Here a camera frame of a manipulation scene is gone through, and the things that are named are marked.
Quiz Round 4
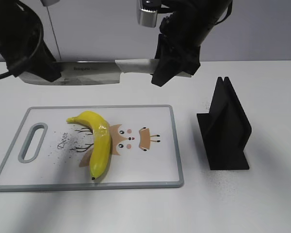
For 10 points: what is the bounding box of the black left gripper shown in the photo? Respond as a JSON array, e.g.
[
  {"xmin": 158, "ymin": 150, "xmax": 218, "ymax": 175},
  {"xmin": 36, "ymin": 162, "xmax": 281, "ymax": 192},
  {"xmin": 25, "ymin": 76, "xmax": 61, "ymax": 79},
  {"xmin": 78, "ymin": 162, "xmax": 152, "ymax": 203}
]
[{"xmin": 0, "ymin": 0, "xmax": 61, "ymax": 82}]

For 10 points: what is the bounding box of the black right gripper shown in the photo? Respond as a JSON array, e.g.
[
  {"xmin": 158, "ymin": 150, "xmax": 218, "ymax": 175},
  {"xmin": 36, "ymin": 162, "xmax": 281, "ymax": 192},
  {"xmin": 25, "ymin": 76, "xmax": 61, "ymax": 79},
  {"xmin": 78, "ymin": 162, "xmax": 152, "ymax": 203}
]
[{"xmin": 151, "ymin": 10, "xmax": 201, "ymax": 87}]

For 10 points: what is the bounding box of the steel knife with grey handle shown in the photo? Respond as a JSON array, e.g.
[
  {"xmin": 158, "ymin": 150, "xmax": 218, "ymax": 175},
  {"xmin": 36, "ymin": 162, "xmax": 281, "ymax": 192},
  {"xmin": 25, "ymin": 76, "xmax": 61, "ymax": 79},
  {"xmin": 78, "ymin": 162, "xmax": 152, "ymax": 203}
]
[{"xmin": 18, "ymin": 58, "xmax": 194, "ymax": 86}]

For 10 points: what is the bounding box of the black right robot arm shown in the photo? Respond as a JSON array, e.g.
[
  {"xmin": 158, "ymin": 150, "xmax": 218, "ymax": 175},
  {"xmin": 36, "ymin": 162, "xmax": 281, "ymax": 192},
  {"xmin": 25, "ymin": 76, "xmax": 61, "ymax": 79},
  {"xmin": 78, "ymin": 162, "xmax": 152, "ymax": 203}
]
[{"xmin": 151, "ymin": 0, "xmax": 233, "ymax": 87}]

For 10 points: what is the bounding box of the yellow plastic banana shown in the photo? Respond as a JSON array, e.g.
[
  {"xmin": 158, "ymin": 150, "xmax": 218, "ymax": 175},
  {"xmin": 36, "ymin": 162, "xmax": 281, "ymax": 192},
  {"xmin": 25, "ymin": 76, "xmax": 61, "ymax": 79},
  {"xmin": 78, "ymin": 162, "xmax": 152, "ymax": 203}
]
[{"xmin": 66, "ymin": 111, "xmax": 112, "ymax": 180}]

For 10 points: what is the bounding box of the black knife stand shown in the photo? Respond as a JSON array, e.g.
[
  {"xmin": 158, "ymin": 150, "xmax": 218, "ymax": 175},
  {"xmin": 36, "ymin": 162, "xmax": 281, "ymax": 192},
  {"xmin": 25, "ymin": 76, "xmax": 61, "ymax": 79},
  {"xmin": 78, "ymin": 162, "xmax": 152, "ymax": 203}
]
[{"xmin": 196, "ymin": 77, "xmax": 252, "ymax": 170}]

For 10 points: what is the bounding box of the grey rimmed deer cutting board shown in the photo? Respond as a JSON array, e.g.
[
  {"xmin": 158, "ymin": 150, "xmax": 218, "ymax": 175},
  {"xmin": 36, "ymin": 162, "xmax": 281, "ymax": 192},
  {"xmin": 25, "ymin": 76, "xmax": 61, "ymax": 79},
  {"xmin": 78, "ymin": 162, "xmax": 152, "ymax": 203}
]
[{"xmin": 0, "ymin": 105, "xmax": 184, "ymax": 192}]

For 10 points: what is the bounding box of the black cable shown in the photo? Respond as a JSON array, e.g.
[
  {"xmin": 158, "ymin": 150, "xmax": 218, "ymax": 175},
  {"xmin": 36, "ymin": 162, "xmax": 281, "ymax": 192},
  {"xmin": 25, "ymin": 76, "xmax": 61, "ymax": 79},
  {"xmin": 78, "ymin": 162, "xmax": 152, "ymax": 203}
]
[{"xmin": 0, "ymin": 0, "xmax": 44, "ymax": 82}]

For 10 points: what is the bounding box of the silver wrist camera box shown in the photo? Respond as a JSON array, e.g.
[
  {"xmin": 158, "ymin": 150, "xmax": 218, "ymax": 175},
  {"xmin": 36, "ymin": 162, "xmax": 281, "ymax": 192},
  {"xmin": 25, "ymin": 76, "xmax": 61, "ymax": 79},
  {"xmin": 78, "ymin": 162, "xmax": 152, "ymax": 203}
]
[{"xmin": 136, "ymin": 0, "xmax": 162, "ymax": 28}]

